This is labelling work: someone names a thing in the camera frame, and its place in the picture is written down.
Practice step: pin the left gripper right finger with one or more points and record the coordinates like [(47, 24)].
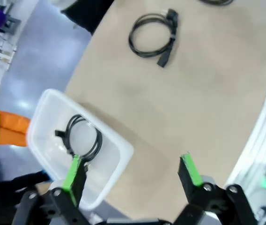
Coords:
[(189, 178)]

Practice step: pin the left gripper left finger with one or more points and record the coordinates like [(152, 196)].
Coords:
[(74, 182)]

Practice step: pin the clear plastic storage bin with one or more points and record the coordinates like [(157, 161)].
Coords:
[(53, 105)]

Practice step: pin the mannequin in yellow hoodie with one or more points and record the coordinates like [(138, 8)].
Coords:
[(11, 124)]

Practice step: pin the white ribbed base panel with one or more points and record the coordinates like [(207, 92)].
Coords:
[(264, 131)]

